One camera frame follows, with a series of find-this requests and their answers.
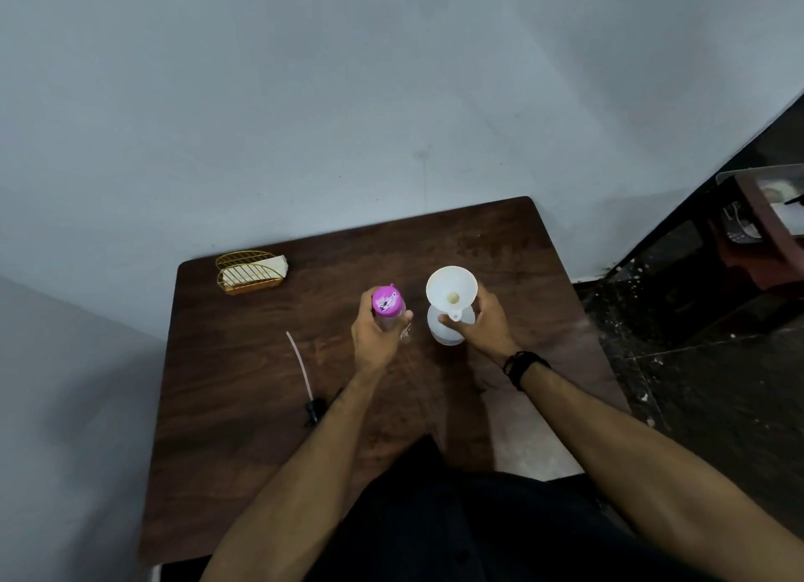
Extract person's right hand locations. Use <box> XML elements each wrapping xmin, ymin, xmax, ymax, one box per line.
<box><xmin>438</xmin><ymin>284</ymin><xmax>522</xmax><ymax>366</ymax></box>

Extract person's left hand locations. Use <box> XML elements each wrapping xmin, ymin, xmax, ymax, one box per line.
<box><xmin>351</xmin><ymin>286</ymin><xmax>414</xmax><ymax>378</ymax></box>

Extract white plastic bottle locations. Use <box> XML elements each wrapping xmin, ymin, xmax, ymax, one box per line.
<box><xmin>427</xmin><ymin>305</ymin><xmax>477</xmax><ymax>347</ymax></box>

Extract clear bottle with purple cap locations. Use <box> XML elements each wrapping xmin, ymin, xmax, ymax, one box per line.
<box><xmin>372</xmin><ymin>284</ymin><xmax>413</xmax><ymax>345</ymax></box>

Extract person's left forearm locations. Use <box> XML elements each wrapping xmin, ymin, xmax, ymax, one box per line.
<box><xmin>200</xmin><ymin>370</ymin><xmax>385</xmax><ymax>582</ymax></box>

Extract person's right forearm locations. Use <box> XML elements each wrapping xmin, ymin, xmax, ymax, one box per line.
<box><xmin>520</xmin><ymin>362</ymin><xmax>804</xmax><ymax>582</ymax></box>

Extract white plastic funnel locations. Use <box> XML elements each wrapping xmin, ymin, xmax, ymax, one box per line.
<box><xmin>426</xmin><ymin>265</ymin><xmax>479</xmax><ymax>323</ymax></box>

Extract black wristband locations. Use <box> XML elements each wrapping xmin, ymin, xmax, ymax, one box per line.
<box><xmin>502</xmin><ymin>350</ymin><xmax>552</xmax><ymax>393</ymax></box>

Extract black pump head with tube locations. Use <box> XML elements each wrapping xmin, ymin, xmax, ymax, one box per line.
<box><xmin>286</xmin><ymin>331</ymin><xmax>328</xmax><ymax>427</ymax></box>

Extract white paper napkins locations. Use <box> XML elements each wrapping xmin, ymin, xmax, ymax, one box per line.
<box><xmin>222</xmin><ymin>255</ymin><xmax>290</xmax><ymax>287</ymax></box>

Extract person's black clothing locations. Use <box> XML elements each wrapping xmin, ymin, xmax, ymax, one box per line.
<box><xmin>307</xmin><ymin>435</ymin><xmax>714</xmax><ymax>582</ymax></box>

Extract dark red wooden furniture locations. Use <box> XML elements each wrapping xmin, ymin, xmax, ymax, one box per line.
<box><xmin>709</xmin><ymin>173</ymin><xmax>804</xmax><ymax>295</ymax></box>

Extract clear plastic box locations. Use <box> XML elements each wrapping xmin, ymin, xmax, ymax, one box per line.
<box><xmin>715</xmin><ymin>163</ymin><xmax>804</xmax><ymax>244</ymax></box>

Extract gold wire napkin holder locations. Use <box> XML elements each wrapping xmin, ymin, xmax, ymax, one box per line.
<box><xmin>215</xmin><ymin>250</ymin><xmax>286</xmax><ymax>296</ymax></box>

